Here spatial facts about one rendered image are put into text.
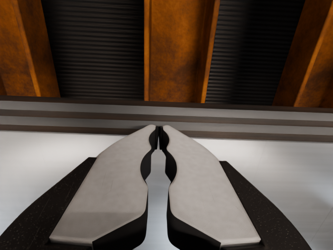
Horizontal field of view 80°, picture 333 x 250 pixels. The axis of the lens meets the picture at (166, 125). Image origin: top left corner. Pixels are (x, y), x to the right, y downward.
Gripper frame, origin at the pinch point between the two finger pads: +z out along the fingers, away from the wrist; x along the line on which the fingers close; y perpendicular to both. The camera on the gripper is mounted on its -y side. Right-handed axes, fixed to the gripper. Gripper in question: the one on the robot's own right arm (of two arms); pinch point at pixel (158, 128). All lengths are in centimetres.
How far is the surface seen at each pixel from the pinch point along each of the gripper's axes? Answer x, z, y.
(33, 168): -9.3, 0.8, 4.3
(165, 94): 1.0, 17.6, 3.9
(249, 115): 7.2, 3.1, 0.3
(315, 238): 16.1, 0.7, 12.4
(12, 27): -19.0, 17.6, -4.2
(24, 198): -10.8, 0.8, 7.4
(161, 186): 0.4, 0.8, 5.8
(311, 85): 22.9, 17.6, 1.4
